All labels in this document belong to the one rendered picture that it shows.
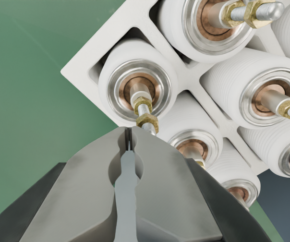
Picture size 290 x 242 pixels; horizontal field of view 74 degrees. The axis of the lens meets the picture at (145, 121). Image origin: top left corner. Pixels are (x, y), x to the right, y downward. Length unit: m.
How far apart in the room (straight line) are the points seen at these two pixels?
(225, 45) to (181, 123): 0.10
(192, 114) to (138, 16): 0.15
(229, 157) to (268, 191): 0.33
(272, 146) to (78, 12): 0.43
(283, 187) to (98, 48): 0.56
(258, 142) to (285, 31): 0.16
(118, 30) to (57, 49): 0.24
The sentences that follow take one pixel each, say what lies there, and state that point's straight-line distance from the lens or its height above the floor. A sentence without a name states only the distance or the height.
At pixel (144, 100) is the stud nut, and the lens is 0.18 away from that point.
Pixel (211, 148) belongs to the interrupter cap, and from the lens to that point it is 0.28.
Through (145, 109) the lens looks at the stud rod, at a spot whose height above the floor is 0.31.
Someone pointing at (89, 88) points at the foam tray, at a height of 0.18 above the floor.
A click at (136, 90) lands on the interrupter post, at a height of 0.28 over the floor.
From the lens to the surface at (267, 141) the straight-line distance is 0.34.
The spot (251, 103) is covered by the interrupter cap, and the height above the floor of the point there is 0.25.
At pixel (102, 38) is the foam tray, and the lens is 0.29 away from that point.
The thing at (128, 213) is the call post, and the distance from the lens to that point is 0.37.
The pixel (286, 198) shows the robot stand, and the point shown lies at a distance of 0.64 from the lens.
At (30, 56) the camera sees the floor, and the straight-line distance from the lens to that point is 0.53.
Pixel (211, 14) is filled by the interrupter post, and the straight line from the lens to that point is 0.22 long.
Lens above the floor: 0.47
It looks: 63 degrees down
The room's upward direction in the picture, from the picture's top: 176 degrees clockwise
